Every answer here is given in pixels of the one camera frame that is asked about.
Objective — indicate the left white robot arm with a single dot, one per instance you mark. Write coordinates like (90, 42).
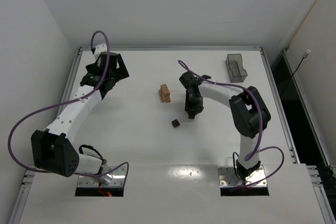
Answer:
(52, 148)

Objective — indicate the smoky transparent plastic bin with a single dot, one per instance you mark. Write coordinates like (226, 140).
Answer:
(235, 69)

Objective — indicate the dark brown wood cube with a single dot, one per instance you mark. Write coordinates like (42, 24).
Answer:
(175, 123)

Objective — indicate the light rectangular wood block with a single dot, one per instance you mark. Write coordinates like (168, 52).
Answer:
(164, 90)

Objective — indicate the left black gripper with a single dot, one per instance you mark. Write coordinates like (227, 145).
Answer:
(122, 67)

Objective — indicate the black cable white plug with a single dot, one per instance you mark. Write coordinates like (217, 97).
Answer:
(304, 56)

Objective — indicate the aluminium table frame rail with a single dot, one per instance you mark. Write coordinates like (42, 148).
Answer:
(178, 48)

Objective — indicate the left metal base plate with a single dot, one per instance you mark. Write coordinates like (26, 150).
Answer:
(114, 179)

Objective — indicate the metal base plate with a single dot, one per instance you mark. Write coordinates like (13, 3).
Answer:
(228, 179)
(114, 179)

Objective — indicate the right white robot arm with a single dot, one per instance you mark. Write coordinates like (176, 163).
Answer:
(249, 112)

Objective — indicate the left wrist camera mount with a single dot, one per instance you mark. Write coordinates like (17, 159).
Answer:
(99, 49)

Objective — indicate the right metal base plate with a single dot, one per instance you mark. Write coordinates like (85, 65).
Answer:
(228, 179)

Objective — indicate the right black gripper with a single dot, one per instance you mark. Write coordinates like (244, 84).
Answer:
(193, 109)

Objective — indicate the long light wood block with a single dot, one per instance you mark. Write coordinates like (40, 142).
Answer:
(162, 99)

